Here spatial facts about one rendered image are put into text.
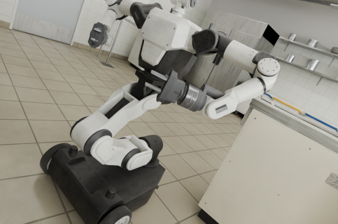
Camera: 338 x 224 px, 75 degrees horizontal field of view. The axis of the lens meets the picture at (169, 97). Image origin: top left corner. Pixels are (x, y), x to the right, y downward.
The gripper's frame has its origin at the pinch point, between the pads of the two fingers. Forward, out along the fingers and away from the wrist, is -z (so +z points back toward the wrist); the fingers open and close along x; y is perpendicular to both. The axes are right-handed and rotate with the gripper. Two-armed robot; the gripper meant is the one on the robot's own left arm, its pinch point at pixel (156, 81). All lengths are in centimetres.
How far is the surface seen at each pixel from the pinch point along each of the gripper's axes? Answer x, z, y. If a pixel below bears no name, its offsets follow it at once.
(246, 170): -31, 78, -28
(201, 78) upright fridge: -29, 181, -441
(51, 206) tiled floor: -86, -15, -21
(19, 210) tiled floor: -87, -27, -15
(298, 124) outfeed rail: 8, 84, -22
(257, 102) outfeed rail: 7, 67, -38
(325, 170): -6, 99, -7
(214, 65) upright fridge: 13, 188, -428
